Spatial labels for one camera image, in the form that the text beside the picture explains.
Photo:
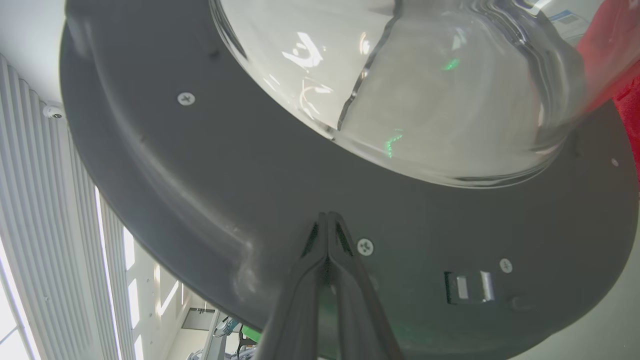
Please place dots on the grey washing machine door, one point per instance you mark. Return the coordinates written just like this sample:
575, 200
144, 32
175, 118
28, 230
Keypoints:
200, 190

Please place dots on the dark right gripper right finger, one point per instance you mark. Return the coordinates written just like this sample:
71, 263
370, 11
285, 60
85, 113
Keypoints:
362, 315

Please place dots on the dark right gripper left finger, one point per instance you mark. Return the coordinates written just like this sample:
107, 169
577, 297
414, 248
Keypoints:
295, 310

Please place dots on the red garment with white trim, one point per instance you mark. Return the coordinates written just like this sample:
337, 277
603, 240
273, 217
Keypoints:
627, 115

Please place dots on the white dome security camera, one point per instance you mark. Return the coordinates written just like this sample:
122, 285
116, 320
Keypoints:
52, 111

